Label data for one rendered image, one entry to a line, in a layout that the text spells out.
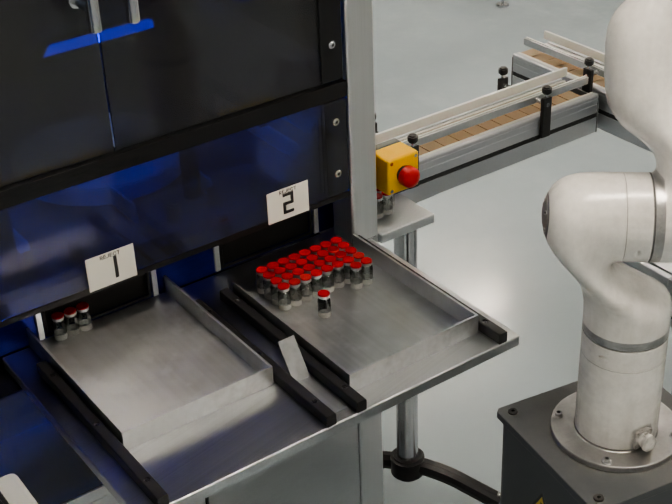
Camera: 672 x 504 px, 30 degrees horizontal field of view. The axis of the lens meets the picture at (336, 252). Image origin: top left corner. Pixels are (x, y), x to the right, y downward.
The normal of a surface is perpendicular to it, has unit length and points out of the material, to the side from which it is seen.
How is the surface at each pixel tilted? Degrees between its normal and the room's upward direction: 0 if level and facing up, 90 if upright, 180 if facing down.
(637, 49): 73
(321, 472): 90
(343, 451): 90
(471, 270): 0
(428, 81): 0
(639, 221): 66
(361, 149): 90
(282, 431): 0
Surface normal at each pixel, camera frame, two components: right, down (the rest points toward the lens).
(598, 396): -0.67, 0.41
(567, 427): -0.04, -0.86
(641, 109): -0.43, 0.35
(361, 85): 0.58, 0.40
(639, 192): -0.07, -0.51
